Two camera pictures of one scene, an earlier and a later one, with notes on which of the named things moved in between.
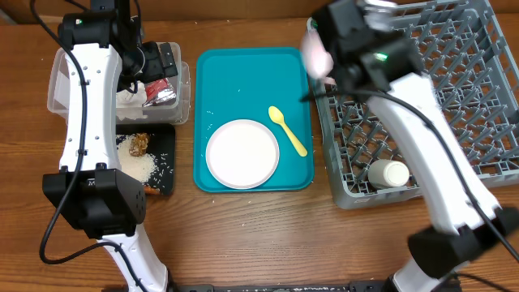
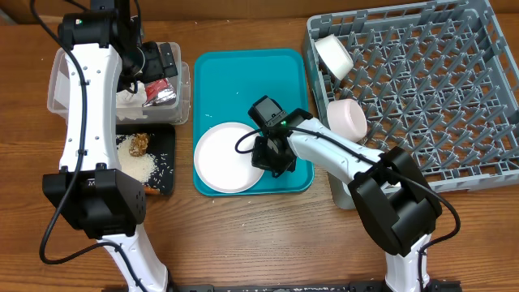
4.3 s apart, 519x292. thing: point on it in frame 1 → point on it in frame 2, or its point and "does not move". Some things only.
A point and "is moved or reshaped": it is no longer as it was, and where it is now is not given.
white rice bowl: (317, 60) → (347, 119)
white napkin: (130, 105) does not move
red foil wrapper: (158, 92) does not move
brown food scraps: (139, 143) does not move
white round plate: (242, 154) is moved or reshaped
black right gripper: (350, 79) → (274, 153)
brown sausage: (148, 190) does not move
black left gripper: (157, 70) does not move
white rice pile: (142, 168) does not move
